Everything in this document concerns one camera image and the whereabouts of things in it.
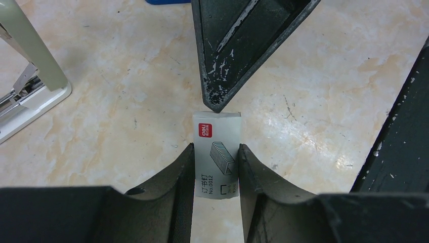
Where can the blue stapler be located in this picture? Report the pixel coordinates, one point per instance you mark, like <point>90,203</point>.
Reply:
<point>167,2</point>

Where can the small white staple box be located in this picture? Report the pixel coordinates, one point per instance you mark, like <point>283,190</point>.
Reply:
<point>216,144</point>

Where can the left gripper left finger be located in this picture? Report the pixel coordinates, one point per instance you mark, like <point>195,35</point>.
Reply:
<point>157,210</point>

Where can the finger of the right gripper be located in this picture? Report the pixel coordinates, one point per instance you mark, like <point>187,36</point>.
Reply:
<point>234,39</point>
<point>398,160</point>

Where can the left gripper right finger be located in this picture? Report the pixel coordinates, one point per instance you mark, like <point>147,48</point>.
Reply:
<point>275,210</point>

